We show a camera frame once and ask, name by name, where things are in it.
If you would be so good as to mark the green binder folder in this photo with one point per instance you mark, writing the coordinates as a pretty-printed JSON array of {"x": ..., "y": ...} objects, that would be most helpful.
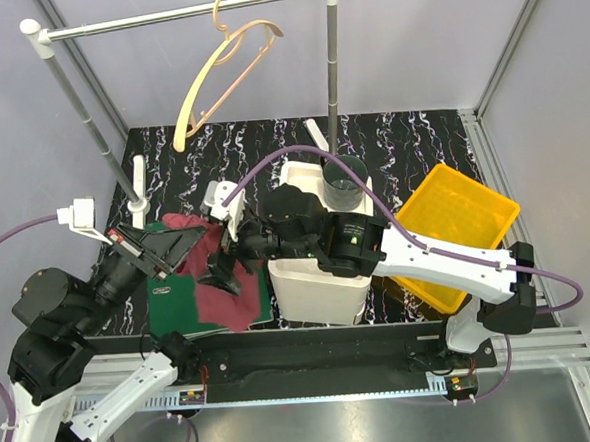
[{"x": 172, "y": 306}]

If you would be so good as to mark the dark green mug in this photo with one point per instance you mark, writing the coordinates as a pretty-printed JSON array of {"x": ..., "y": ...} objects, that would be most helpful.
[{"x": 340, "y": 192}]

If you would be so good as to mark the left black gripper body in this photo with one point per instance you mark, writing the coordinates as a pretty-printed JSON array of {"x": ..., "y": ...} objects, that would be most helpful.
[{"x": 132, "y": 259}]

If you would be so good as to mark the aluminium frame post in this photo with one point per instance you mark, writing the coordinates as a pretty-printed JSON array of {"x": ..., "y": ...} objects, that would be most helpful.
[{"x": 506, "y": 56}]

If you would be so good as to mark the yellow plastic bin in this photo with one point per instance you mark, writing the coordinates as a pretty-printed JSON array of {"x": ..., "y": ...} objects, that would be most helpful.
[{"x": 452, "y": 207}]

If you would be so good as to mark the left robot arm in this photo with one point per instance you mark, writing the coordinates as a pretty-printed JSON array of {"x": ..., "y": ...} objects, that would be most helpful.
[{"x": 62, "y": 312}]

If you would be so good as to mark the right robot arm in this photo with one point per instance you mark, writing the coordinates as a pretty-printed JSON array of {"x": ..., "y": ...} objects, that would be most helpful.
[{"x": 294, "y": 224}]

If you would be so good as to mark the beige wooden clothes hanger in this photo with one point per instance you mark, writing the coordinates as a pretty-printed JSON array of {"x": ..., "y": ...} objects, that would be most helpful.
[{"x": 241, "y": 50}]

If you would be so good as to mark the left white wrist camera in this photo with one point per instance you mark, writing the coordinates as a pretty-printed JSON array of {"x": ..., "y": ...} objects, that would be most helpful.
[{"x": 79, "y": 217}]

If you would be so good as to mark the white styrofoam box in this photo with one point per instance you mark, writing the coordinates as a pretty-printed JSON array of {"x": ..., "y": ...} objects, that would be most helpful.
[{"x": 303, "y": 292}]

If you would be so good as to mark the silver white clothes rack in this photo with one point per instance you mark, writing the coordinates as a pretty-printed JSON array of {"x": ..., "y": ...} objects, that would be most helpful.
[{"x": 135, "y": 187}]

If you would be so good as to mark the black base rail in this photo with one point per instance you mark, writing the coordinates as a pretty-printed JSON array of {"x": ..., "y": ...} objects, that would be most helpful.
[{"x": 266, "y": 367}]

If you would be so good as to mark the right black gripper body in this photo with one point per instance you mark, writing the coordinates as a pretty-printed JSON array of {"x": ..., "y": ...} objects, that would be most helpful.
[{"x": 254, "y": 242}]

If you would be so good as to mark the maroon tank top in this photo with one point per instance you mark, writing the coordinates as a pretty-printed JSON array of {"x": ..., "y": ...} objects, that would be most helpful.
[{"x": 235, "y": 313}]

